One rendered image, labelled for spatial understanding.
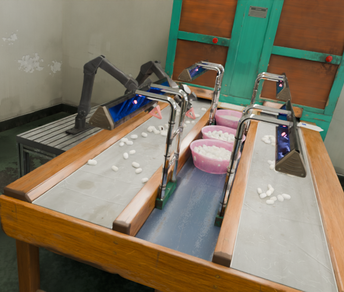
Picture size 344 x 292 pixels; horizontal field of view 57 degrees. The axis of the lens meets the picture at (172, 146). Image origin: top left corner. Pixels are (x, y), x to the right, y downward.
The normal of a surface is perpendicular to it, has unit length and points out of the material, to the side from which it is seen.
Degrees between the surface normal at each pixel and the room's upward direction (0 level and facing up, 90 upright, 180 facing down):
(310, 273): 0
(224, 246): 0
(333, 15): 90
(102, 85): 90
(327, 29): 90
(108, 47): 90
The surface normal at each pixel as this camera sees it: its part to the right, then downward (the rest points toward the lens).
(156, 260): -0.29, 0.33
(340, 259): 0.13, -0.92
